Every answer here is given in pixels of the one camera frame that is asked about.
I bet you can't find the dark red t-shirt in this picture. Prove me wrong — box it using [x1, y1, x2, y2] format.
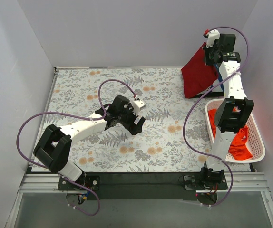
[181, 42, 218, 98]

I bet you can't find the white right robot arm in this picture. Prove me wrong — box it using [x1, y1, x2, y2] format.
[199, 30, 254, 189]

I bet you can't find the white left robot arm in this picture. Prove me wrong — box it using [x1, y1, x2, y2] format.
[33, 95, 146, 190]

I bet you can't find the black folded t-shirt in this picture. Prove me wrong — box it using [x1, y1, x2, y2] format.
[191, 67, 231, 98]

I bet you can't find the floral patterned table cloth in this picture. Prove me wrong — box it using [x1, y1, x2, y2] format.
[44, 68, 211, 172]

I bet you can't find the orange t-shirt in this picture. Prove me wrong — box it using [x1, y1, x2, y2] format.
[208, 109, 253, 161]

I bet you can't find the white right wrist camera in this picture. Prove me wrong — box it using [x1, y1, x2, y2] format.
[203, 29, 220, 48]

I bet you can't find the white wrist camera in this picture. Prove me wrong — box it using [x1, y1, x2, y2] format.
[131, 98, 146, 116]
[203, 29, 220, 48]

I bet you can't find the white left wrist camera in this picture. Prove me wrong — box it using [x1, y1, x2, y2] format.
[131, 98, 146, 116]

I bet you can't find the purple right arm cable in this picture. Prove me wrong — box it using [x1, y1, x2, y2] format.
[183, 26, 250, 208]

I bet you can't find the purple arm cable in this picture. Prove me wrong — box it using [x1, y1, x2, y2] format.
[183, 26, 250, 208]
[16, 79, 139, 216]

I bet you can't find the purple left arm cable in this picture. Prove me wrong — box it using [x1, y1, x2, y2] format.
[16, 79, 139, 216]

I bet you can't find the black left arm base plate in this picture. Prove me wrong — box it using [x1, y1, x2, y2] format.
[58, 175, 100, 190]

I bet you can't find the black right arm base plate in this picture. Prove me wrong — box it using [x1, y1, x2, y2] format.
[178, 172, 228, 190]

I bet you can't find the aluminium frame rail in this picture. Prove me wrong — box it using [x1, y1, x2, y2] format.
[19, 172, 270, 193]

